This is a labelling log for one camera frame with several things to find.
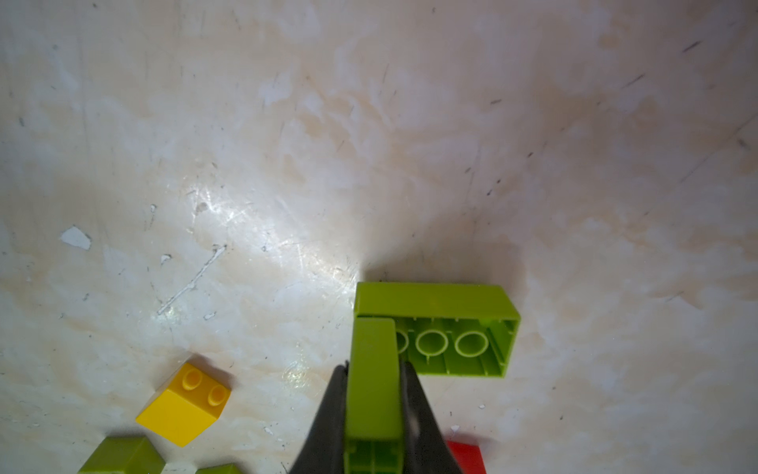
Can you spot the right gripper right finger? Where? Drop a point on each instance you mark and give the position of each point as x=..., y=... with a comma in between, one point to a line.
x=425, y=448

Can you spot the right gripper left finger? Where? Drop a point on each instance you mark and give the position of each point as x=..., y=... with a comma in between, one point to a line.
x=322, y=451

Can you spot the small green lego brick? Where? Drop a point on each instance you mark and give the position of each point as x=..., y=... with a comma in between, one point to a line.
x=374, y=428

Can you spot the long green lego brick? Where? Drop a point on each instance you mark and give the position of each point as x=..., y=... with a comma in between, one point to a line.
x=445, y=329

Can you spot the yellow lego brick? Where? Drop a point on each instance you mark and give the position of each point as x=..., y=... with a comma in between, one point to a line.
x=190, y=403

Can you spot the red lego brick upper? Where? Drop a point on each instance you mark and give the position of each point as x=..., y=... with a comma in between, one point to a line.
x=468, y=457

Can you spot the green lego brick lower right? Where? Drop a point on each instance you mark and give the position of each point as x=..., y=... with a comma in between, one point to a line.
x=229, y=468

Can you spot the green lego brick lower left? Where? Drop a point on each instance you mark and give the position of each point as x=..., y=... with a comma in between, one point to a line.
x=125, y=455

